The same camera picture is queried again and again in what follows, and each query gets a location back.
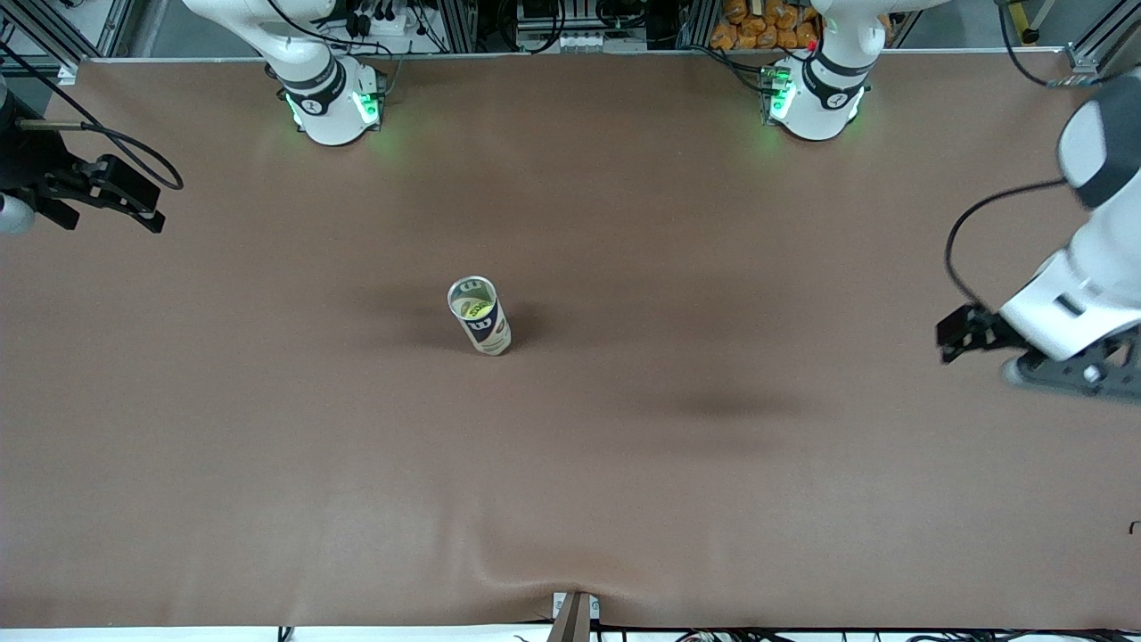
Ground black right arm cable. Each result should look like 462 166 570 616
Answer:
0 40 184 190

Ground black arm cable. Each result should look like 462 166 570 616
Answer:
0 40 184 190
945 0 1111 309

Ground brown table mat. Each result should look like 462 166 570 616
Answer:
0 49 1141 630

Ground orange items pile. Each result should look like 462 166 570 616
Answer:
710 0 821 51

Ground white power strip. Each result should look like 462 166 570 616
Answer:
352 7 415 38

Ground yellow bar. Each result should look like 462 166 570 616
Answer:
1006 0 1042 44

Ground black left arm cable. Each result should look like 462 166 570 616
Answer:
945 0 1111 309

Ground aluminium table frame rail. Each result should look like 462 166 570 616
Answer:
58 47 1102 65

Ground clear tennis ball can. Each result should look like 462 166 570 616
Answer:
447 276 513 357

